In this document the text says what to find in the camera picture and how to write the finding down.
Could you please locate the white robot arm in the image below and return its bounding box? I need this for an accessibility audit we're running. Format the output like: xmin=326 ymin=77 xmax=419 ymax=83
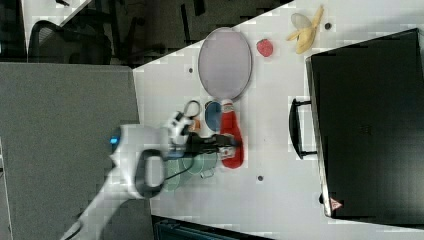
xmin=60 ymin=111 xmax=241 ymax=240

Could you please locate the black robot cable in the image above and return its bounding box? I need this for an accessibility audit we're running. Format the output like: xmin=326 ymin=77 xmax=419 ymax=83
xmin=163 ymin=99 xmax=202 ymax=184

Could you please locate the green mug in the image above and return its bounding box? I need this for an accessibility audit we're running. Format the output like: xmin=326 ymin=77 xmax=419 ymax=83
xmin=182 ymin=153 xmax=218 ymax=179

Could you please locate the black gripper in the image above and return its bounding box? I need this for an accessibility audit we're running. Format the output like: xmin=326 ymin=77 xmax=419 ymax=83
xmin=185 ymin=132 xmax=241 ymax=154

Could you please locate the grey round plate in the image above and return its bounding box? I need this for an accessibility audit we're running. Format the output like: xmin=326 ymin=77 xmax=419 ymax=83
xmin=198 ymin=27 xmax=252 ymax=100

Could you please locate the red toy strawberry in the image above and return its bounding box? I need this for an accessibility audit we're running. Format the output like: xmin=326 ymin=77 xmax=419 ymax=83
xmin=256 ymin=39 xmax=274 ymax=57

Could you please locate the yellow toy banana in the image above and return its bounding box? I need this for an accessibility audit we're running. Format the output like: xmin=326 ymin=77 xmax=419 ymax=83
xmin=286 ymin=5 xmax=324 ymax=54

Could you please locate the orange slice toy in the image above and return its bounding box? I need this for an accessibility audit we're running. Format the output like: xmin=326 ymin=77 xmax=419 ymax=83
xmin=193 ymin=118 xmax=201 ymax=131

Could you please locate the green plastic strainer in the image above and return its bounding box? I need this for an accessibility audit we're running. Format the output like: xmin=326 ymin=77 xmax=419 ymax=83
xmin=164 ymin=158 xmax=193 ymax=192

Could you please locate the blue bowl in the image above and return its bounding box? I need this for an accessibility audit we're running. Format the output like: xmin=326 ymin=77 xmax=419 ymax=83
xmin=204 ymin=101 xmax=221 ymax=132

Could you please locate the red plush ketchup bottle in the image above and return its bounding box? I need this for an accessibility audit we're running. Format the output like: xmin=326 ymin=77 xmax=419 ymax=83
xmin=220 ymin=100 xmax=244 ymax=169

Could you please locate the black office chair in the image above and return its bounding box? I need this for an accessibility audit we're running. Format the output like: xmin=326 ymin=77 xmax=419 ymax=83
xmin=28 ymin=20 xmax=112 ymax=65

